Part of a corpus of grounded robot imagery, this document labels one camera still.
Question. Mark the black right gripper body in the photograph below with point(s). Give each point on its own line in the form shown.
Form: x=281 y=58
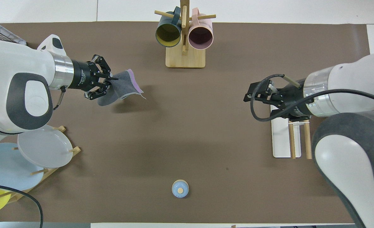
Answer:
x=296 y=101

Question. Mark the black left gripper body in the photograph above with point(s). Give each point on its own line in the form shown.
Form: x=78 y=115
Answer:
x=81 y=75

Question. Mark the purple and grey towel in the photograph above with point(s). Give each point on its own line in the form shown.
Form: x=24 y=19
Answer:
x=122 y=85

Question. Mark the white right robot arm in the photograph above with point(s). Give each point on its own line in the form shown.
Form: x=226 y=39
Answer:
x=358 y=145

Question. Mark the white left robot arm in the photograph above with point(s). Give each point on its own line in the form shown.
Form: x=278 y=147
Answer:
x=13 y=82

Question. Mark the wooden plate rack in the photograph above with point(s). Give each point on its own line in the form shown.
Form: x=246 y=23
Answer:
x=52 y=172

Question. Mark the white rectangular tray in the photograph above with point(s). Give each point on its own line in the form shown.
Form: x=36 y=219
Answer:
x=280 y=139

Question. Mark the dark teal mug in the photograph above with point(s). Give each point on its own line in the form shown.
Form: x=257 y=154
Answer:
x=168 y=33

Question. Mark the wooden mug tree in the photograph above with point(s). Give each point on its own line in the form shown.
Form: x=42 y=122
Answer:
x=185 y=58

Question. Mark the grey plate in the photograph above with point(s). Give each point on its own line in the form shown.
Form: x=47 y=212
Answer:
x=44 y=148

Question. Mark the pink mug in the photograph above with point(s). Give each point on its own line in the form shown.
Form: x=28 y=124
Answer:
x=200 y=36

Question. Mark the brown table mat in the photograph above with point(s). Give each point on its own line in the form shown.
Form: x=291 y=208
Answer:
x=187 y=126

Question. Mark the light blue plate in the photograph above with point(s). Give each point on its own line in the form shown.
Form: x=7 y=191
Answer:
x=6 y=171

